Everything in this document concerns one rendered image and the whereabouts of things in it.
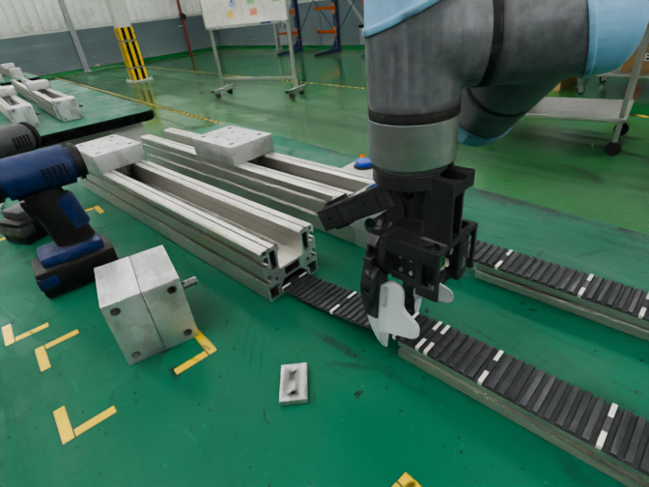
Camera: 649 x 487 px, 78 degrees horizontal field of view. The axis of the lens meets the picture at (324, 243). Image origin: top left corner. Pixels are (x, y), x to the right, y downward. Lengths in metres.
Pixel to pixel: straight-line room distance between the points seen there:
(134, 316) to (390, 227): 0.32
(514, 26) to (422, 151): 0.10
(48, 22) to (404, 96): 15.39
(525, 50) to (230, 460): 0.42
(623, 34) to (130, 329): 0.54
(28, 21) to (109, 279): 15.06
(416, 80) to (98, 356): 0.50
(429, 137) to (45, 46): 15.31
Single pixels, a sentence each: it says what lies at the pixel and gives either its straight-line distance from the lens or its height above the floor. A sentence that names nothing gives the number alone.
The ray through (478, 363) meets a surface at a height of 0.82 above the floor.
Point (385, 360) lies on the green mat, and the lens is 0.49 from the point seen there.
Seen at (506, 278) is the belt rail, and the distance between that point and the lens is 0.60.
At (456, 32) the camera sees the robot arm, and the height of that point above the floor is 1.11.
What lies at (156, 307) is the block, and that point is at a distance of 0.53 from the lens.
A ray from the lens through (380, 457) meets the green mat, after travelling 0.42.
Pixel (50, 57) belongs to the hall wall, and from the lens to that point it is 15.53.
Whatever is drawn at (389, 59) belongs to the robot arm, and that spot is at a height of 1.10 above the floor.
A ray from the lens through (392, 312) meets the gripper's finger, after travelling 0.43.
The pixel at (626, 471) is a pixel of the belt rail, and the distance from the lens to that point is 0.45.
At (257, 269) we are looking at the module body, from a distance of 0.56.
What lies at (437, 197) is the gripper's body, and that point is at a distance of 0.35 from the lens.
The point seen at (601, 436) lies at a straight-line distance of 0.43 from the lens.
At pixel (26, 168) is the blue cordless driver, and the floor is 0.98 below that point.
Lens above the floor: 1.14
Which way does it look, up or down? 31 degrees down
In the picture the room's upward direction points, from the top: 7 degrees counter-clockwise
